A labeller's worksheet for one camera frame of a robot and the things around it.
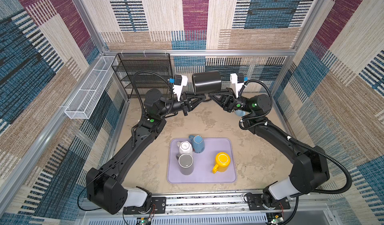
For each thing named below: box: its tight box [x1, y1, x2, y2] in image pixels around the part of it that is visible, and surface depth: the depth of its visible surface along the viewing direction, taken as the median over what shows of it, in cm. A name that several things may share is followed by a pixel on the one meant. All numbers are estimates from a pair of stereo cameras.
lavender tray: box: [167, 137, 237, 184], surface depth 87 cm
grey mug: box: [176, 153, 194, 176], surface depth 79 cm
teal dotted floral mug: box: [188, 134, 206, 154], surface depth 87 cm
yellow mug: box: [212, 152, 231, 174], surface depth 80 cm
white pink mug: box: [177, 140, 193, 155], surface depth 83 cm
